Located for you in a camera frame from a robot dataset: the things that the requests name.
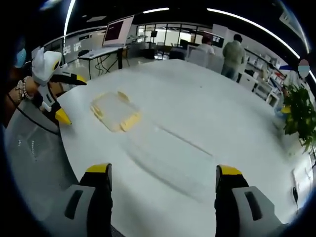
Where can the clear container with yellow clips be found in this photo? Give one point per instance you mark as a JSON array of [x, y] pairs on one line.
[[116, 112]]

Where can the person's grey garment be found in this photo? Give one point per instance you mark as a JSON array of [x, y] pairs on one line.
[[37, 160]]

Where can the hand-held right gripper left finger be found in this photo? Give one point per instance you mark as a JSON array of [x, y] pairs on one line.
[[81, 209]]

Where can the white desk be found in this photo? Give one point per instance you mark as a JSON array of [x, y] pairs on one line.
[[98, 53]]

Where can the ceiling light strip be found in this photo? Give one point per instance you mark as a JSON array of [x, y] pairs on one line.
[[256, 28], [69, 17], [155, 10]]

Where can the large display screen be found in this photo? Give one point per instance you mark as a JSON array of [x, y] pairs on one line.
[[118, 30]]

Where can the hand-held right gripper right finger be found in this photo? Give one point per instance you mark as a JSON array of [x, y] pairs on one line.
[[237, 212]]

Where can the white shelving unit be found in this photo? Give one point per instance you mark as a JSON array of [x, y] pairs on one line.
[[265, 74]]

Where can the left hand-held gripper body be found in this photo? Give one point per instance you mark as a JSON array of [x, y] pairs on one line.
[[45, 66]]

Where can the white low cabinet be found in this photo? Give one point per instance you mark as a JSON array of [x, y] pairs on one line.
[[248, 81]]

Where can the green potted plant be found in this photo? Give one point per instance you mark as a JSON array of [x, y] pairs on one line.
[[300, 116]]

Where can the person's left hand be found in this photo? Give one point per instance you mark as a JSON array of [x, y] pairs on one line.
[[33, 86]]

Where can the small yellow object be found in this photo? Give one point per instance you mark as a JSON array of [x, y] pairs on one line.
[[286, 109]]

